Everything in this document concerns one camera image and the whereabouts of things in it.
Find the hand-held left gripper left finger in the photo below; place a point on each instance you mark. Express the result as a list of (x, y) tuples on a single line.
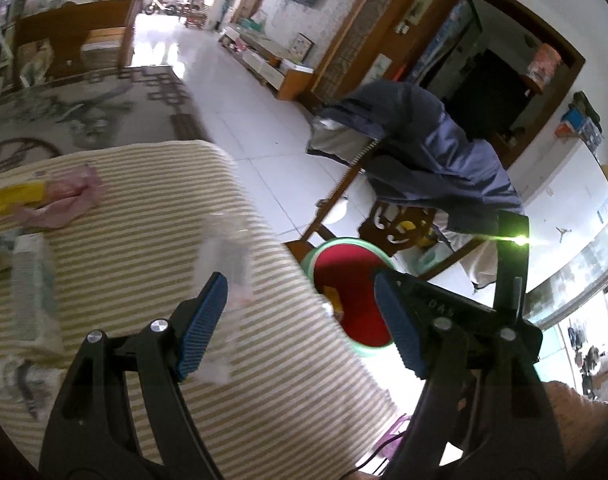
[(204, 330)]

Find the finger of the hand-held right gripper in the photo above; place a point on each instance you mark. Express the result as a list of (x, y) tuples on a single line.
[(463, 311)]

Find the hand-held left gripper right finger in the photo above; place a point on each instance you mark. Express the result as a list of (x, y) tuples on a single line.
[(401, 330)]

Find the red basin with green rim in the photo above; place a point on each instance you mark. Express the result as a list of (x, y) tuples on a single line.
[(354, 280)]

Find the clear plastic wrapper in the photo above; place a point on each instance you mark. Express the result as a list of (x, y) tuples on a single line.
[(229, 260)]

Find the beige cloth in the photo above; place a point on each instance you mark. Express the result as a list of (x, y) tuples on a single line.
[(481, 265)]

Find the carved wooden chair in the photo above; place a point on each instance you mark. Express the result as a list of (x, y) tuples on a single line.
[(393, 230)]

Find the beige striped woven mat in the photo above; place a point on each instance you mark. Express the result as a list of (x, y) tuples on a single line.
[(144, 220)]

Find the blue grey jacket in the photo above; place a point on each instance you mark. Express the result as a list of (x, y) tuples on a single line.
[(423, 150)]

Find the white plastic packet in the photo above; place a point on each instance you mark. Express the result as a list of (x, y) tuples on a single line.
[(34, 290)]

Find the pink plastic bag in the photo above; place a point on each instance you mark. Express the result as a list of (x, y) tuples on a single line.
[(69, 200)]

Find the crumpled white paper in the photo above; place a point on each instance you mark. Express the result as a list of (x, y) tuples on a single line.
[(24, 385)]

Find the orange printed can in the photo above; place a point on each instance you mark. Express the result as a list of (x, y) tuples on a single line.
[(544, 64)]

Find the yellow wrapper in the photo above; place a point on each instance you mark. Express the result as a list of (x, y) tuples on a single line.
[(14, 200)]

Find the wooden television cabinet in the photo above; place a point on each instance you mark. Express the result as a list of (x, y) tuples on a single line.
[(269, 62)]

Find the small framed picture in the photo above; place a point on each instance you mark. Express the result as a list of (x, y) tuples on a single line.
[(302, 46)]

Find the white balance bike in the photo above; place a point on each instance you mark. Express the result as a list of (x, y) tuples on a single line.
[(161, 6)]

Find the brown wooden chair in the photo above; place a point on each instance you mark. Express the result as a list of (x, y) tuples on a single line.
[(74, 25)]

